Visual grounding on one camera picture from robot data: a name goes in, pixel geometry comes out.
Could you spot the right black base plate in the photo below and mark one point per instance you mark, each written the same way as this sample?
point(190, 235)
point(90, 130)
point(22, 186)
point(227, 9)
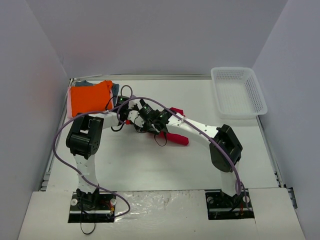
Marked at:
point(221, 206)

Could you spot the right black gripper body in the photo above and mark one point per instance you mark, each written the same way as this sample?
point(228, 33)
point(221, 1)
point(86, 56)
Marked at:
point(153, 122)

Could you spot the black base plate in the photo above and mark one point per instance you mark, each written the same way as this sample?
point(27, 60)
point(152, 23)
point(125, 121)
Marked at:
point(102, 212)
point(221, 206)

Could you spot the pink folded t-shirt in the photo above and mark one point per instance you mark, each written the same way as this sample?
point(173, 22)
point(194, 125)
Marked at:
point(69, 104)

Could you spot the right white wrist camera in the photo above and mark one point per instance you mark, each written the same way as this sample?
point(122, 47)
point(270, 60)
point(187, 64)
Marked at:
point(133, 116)

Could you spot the orange folded t-shirt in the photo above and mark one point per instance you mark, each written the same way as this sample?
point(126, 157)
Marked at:
point(77, 109)

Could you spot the blue-grey folded t-shirt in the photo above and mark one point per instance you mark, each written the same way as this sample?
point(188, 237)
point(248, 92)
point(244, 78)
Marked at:
point(115, 91)

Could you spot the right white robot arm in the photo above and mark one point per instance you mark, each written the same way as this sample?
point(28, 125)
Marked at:
point(224, 147)

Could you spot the red t-shirt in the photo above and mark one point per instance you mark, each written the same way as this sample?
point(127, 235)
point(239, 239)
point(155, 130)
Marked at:
point(166, 136)

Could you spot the white foam front board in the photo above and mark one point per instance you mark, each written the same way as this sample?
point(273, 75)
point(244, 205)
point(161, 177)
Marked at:
point(164, 215)

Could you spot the white plastic basket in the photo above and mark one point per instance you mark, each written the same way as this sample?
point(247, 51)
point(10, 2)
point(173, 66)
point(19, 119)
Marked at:
point(238, 94)

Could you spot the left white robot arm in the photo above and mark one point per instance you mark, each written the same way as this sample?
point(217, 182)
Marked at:
point(83, 141)

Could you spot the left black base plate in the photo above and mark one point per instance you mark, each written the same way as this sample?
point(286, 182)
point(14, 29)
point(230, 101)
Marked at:
point(102, 212)

